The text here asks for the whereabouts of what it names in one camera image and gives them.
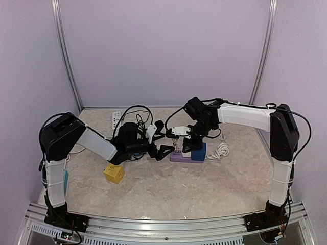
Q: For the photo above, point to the white power strip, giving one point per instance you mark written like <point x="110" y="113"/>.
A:
<point x="116" y="116"/>

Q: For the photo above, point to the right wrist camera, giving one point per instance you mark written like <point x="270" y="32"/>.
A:
<point x="178" y="131"/>

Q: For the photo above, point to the dark blue cube socket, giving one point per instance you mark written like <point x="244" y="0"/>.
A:
<point x="198" y="156"/>

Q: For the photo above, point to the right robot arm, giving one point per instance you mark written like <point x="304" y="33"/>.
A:
<point x="277" y="120"/>

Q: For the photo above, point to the white USB charger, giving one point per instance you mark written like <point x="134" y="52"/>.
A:
<point x="186" y="155"/>

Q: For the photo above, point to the purple power strip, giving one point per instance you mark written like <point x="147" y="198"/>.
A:
<point x="177" y="157"/>

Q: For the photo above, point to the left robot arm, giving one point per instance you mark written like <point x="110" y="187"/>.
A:
<point x="63" y="131"/>

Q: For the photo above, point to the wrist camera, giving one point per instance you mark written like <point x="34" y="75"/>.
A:
<point x="153" y="129"/>
<point x="178" y="131"/>

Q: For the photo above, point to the yellow cube socket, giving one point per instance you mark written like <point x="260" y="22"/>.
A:
<point x="114" y="173"/>

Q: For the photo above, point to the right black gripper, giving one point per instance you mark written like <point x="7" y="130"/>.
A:
<point x="196" y="145"/>

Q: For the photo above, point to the teal power strip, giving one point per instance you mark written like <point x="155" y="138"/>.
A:
<point x="66" y="177"/>

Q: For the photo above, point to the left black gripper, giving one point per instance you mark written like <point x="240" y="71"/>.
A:
<point x="159" y="155"/>

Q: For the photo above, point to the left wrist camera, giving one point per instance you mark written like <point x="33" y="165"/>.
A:
<point x="153" y="129"/>

